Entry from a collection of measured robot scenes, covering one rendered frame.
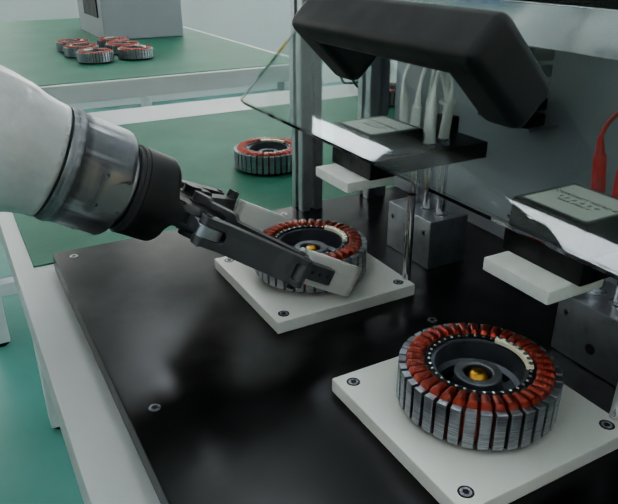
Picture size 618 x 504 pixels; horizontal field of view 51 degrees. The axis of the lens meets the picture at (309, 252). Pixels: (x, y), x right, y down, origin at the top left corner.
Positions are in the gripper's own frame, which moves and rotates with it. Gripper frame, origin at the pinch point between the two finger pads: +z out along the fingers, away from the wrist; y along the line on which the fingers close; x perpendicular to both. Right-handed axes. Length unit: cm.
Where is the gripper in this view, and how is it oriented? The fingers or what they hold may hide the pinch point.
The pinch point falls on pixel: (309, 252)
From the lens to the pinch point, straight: 65.4
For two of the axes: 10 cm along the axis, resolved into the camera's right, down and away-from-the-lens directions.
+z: 7.6, 2.7, 5.9
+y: 4.8, 3.7, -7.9
